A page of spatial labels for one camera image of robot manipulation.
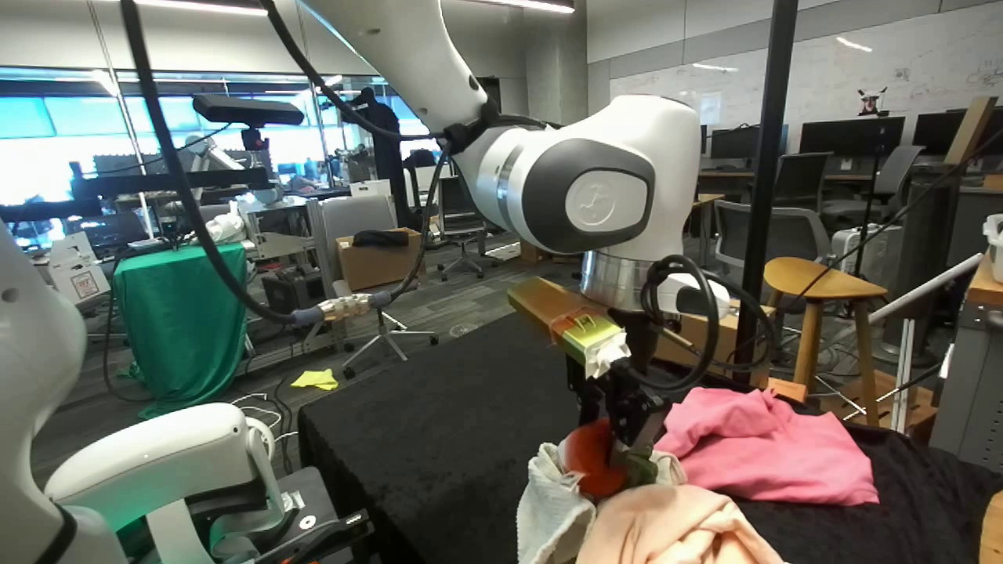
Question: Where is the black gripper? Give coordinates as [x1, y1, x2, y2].
[570, 311, 673, 470]

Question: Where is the white towel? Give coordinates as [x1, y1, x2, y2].
[515, 436, 683, 564]

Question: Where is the grey workbench with wooden top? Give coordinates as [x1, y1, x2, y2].
[928, 259, 1003, 472]

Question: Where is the person in black clothes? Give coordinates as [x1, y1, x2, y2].
[341, 88, 411, 227]

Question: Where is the pink cloth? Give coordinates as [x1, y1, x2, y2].
[653, 384, 881, 509]

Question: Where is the wooden stool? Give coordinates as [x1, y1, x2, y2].
[761, 254, 890, 428]

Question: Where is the grey office chair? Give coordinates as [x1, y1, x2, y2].
[716, 199, 834, 269]

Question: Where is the small brown cardboard box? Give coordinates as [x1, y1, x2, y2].
[336, 226, 431, 294]

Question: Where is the small yellow rag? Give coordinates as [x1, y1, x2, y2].
[289, 364, 341, 394]

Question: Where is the black vertical pole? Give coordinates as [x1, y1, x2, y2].
[730, 0, 803, 384]

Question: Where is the black computer monitor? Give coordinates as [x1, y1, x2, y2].
[909, 106, 1003, 156]
[708, 121, 766, 167]
[800, 117, 905, 159]

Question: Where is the grey swivel chair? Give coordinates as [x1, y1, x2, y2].
[309, 195, 441, 379]

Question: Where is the wooden board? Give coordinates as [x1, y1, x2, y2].
[975, 487, 1003, 564]

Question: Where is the green cloth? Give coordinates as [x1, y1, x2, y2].
[107, 241, 251, 414]

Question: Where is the white rail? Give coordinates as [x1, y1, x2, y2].
[865, 250, 985, 436]

